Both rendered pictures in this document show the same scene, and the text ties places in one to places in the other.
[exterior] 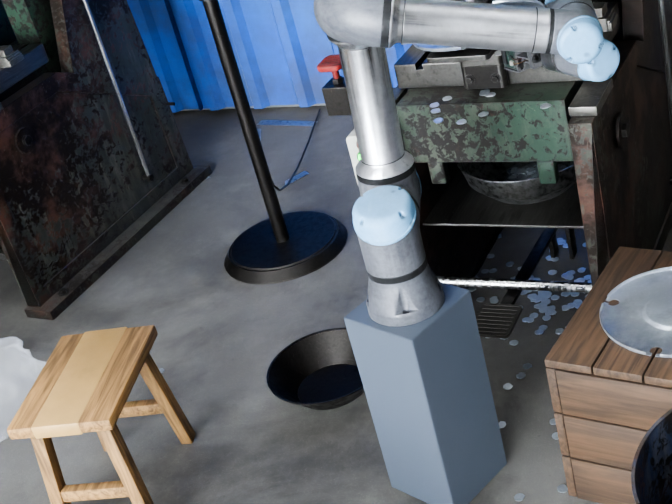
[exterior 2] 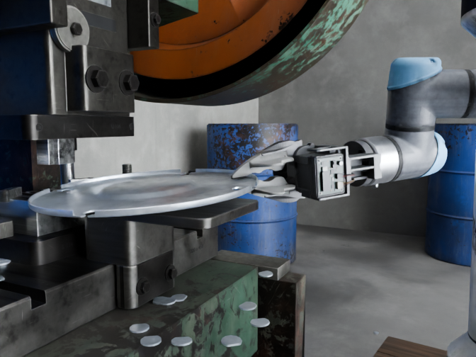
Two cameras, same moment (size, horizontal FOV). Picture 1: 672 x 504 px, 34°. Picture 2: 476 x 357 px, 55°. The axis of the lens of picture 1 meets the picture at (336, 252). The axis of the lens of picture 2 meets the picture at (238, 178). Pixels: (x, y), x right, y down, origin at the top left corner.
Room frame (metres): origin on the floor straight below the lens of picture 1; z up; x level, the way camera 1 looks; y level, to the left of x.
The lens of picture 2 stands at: (2.23, 0.18, 0.88)
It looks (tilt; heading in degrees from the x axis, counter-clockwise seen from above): 7 degrees down; 264
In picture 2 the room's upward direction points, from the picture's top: straight up
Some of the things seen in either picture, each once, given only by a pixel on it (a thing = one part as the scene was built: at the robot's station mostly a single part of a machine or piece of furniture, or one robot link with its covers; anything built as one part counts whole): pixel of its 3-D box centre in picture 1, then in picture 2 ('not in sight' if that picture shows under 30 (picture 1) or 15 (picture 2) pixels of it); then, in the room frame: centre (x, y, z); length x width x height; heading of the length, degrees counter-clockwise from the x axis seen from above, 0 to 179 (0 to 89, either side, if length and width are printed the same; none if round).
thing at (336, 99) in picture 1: (353, 116); not in sight; (2.40, -0.12, 0.62); 0.10 x 0.06 x 0.20; 57
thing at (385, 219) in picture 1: (388, 229); not in sight; (1.83, -0.11, 0.62); 0.13 x 0.12 x 0.14; 168
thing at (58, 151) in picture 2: not in sight; (58, 150); (2.41, -0.51, 0.84); 0.05 x 0.03 x 0.04; 57
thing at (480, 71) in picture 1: (480, 59); (152, 247); (2.27, -0.42, 0.72); 0.25 x 0.14 x 0.14; 147
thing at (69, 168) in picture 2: not in sight; (66, 168); (2.43, -0.61, 0.81); 0.02 x 0.02 x 0.14
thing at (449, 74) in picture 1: (507, 45); (58, 261); (2.42, -0.51, 0.68); 0.45 x 0.30 x 0.06; 57
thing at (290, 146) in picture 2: not in sight; (286, 156); (2.08, -0.48, 0.83); 0.09 x 0.02 x 0.05; 19
